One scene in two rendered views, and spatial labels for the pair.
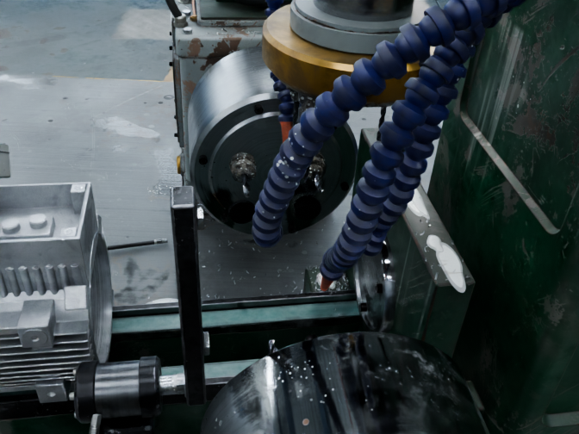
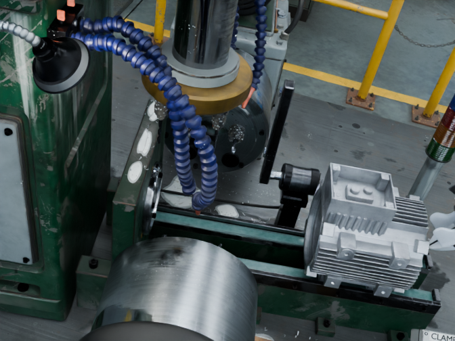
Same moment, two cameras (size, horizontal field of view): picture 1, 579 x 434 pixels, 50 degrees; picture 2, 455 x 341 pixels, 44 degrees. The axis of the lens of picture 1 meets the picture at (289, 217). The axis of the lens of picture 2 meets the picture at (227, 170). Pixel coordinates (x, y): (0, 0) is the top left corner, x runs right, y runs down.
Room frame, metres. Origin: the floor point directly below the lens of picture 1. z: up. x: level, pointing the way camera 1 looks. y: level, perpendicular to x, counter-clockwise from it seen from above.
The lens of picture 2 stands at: (1.33, 0.14, 1.82)
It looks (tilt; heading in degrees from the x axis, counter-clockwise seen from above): 42 degrees down; 188
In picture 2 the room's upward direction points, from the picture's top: 12 degrees clockwise
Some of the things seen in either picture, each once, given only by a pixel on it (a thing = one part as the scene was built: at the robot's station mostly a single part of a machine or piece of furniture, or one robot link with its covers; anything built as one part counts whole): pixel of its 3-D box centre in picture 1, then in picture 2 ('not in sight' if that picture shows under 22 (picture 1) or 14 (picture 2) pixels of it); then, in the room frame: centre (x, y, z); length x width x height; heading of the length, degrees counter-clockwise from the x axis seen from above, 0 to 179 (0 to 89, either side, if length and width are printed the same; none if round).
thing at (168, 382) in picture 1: (150, 386); (286, 176); (0.40, 0.13, 1.01); 0.08 x 0.02 x 0.02; 101
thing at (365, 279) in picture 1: (370, 278); (154, 198); (0.58, -0.11, 1.01); 0.15 x 0.02 x 0.15; 11
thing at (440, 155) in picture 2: not in sight; (441, 147); (0.17, 0.46, 1.05); 0.06 x 0.06 x 0.04
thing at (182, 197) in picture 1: (189, 308); (276, 135); (0.40, 0.09, 1.12); 0.04 x 0.03 x 0.26; 101
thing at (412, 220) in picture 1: (414, 299); (121, 207); (0.59, -0.17, 0.97); 0.30 x 0.11 x 0.34; 11
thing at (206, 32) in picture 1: (250, 89); not in sight; (1.15, 0.09, 0.99); 0.35 x 0.31 x 0.37; 11
